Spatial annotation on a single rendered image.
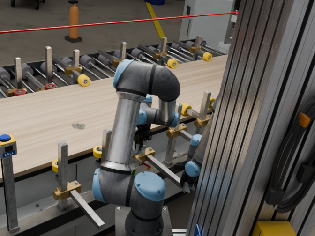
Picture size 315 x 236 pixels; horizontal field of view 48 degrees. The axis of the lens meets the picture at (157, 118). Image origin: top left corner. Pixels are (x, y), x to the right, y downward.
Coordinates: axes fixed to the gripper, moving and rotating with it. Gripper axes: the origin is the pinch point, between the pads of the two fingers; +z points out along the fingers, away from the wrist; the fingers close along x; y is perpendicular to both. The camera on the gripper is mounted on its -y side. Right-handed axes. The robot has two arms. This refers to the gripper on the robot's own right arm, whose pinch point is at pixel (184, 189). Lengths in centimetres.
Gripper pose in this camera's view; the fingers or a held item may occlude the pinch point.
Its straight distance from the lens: 198.3
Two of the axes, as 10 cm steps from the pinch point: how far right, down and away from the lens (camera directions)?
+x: 7.6, -2.3, 6.1
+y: 6.4, 4.5, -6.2
